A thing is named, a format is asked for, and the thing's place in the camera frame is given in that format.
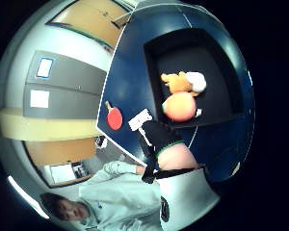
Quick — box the person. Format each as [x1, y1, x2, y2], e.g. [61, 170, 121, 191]
[39, 160, 167, 231]

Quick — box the white plush toy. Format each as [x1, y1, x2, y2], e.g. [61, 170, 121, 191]
[185, 70, 207, 94]

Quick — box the wooden door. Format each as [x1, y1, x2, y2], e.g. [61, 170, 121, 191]
[46, 0, 133, 50]

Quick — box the pale yellow beam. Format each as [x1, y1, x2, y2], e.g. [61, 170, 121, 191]
[0, 107, 102, 142]

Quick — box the orange round soft toy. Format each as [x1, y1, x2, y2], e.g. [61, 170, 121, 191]
[161, 91, 203, 123]

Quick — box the wooden wall panel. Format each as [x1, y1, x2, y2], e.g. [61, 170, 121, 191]
[23, 138, 97, 167]

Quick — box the black tray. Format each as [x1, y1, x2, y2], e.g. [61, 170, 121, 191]
[143, 27, 246, 130]

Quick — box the ceiling light strip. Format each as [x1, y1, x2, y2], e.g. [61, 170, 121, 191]
[7, 174, 51, 220]

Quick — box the grey cabinet with white paper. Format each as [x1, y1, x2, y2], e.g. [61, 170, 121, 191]
[21, 83, 103, 120]

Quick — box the white box with black marks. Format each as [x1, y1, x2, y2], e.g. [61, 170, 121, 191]
[127, 108, 154, 133]

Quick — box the plain white paper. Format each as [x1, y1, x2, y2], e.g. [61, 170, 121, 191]
[29, 89, 51, 110]

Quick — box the grey cabinet with blue-edged paper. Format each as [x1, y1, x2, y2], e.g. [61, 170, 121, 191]
[25, 50, 108, 96]

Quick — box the red table tennis paddle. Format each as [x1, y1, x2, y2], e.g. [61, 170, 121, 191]
[104, 100, 124, 131]

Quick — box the blue-edged white paper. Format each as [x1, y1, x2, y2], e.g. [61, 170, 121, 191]
[36, 57, 55, 80]

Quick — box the orange plush toy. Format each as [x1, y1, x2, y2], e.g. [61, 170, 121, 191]
[160, 70, 200, 98]

